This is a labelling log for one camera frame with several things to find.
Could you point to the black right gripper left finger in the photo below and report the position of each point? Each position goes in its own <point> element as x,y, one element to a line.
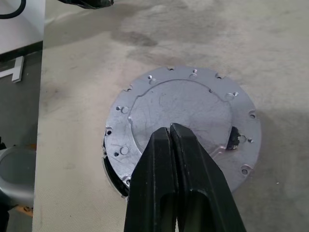
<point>154,181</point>

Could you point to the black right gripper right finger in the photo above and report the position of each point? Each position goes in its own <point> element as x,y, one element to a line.
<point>200,181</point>

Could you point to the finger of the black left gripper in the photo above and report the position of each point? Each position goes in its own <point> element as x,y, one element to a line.
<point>96,3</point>

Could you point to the silver round motor lid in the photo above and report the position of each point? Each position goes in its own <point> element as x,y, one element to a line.
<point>181,104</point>

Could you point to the silver T-shaped piece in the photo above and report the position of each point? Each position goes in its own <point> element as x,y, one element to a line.
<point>19,72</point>

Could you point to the grey rounded shape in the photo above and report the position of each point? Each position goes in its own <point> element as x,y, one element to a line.
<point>14,169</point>

